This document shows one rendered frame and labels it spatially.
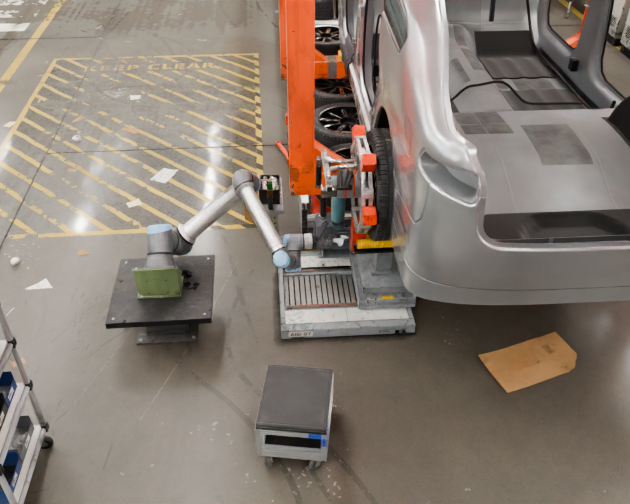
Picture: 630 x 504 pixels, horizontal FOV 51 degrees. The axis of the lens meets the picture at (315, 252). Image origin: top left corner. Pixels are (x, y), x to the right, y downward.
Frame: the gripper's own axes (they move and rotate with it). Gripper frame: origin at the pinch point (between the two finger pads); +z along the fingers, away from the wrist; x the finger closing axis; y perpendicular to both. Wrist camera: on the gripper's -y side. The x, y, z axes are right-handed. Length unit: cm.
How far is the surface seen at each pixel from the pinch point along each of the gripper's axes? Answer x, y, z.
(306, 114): -13, -78, -20
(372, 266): -42.4, 14.2, 21.1
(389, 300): -30, 37, 29
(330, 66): -184, -179, 13
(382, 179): 32.7, -26.1, 17.3
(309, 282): -68, 22, -19
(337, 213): -22.7, -17.7, -2.3
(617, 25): -353, -295, 379
